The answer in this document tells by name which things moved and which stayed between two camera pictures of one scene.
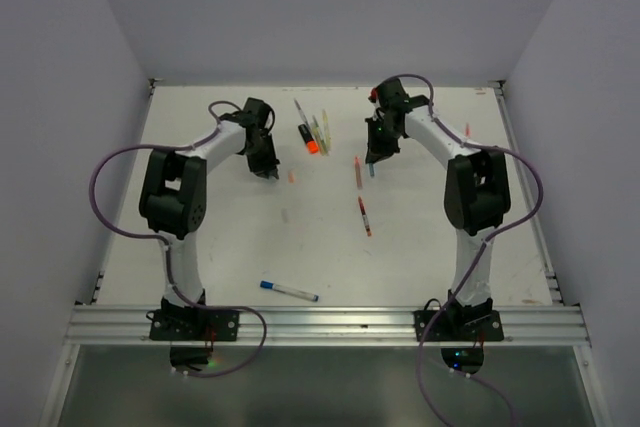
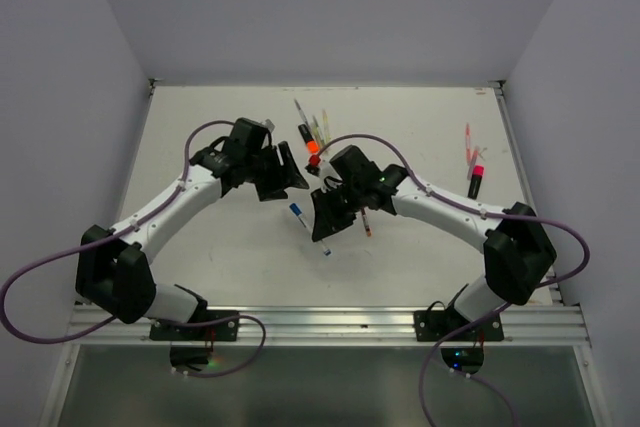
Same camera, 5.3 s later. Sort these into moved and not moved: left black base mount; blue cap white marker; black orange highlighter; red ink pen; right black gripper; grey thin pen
Moved: right black gripper; blue cap white marker
Not moved: black orange highlighter; grey thin pen; red ink pen; left black base mount
